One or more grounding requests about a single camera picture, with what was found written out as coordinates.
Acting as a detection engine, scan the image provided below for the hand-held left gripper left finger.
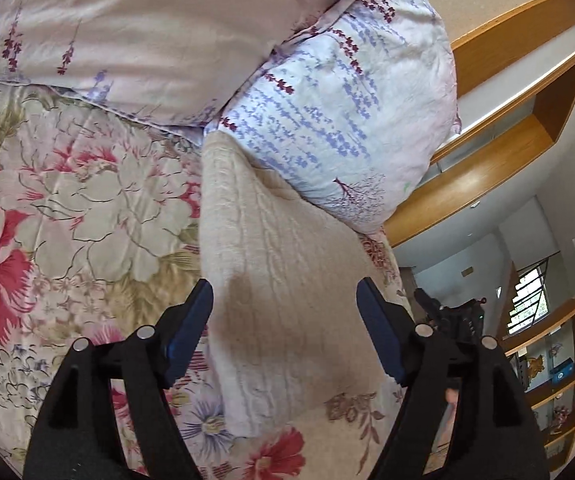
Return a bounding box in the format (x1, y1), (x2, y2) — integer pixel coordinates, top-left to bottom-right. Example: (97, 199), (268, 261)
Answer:
(22, 278), (216, 480)

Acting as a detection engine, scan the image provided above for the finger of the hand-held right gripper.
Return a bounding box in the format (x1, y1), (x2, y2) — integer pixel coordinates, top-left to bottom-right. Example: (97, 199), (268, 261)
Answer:
(413, 287), (442, 323)

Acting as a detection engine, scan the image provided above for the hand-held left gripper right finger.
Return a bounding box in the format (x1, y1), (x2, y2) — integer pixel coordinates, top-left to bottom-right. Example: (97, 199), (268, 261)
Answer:
(356, 276), (551, 480)

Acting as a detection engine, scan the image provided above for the beige cable-knit sweater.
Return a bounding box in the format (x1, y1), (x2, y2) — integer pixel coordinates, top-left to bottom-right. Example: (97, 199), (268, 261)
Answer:
(198, 132), (409, 439)

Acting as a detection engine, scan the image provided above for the person's right hand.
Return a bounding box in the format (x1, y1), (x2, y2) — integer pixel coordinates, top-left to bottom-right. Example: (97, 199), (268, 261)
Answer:
(430, 387), (462, 461)

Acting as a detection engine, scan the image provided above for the barred window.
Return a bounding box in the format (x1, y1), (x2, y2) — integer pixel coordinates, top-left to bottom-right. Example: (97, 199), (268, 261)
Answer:
(505, 257), (554, 335)

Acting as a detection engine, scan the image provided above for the gold ornament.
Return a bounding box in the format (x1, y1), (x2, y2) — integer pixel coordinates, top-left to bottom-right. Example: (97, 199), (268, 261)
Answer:
(523, 353), (547, 378)

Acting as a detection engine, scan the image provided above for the blue box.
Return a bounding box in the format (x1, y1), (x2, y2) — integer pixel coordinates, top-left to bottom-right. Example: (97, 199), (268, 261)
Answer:
(550, 359), (575, 385)

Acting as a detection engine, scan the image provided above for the floral bedspread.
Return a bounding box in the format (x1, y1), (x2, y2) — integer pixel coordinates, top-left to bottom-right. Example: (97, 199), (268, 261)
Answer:
(0, 80), (449, 480)

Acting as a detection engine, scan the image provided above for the blue and pink tree-print pillow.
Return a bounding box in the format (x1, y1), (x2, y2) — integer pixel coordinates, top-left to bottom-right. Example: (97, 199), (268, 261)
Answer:
(202, 0), (463, 237)

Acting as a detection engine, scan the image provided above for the pink floral pillow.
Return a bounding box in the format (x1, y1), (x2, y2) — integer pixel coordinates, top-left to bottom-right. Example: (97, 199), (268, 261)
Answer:
(0, 0), (389, 137)

